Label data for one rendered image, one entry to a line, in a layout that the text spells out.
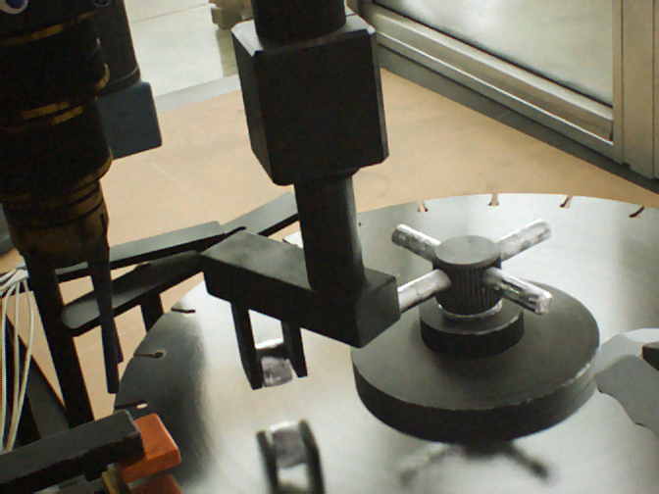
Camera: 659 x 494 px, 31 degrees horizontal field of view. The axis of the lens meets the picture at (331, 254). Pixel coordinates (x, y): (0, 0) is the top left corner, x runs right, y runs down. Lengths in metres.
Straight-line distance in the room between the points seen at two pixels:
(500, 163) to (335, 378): 0.69
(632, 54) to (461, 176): 0.20
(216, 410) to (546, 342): 0.15
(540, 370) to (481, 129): 0.79
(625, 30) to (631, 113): 0.08
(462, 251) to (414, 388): 0.06
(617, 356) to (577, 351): 0.18
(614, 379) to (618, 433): 0.15
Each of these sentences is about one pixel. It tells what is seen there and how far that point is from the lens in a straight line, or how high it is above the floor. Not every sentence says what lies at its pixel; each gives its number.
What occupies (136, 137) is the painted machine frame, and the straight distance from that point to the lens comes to 0.65.
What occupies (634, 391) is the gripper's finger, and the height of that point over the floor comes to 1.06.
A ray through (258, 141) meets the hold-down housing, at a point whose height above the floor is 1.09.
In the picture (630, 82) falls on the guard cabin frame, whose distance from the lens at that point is 1.15.
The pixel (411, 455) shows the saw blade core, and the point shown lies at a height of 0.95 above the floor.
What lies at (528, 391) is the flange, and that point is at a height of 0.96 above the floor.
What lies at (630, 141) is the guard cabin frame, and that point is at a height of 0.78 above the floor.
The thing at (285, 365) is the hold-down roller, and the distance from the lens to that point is 0.50.
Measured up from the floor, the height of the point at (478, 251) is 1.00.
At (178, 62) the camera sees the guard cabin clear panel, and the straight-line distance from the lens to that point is 1.59.
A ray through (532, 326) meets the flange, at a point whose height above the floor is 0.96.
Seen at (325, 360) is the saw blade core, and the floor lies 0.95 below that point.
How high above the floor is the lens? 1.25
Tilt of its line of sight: 28 degrees down
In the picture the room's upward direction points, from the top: 8 degrees counter-clockwise
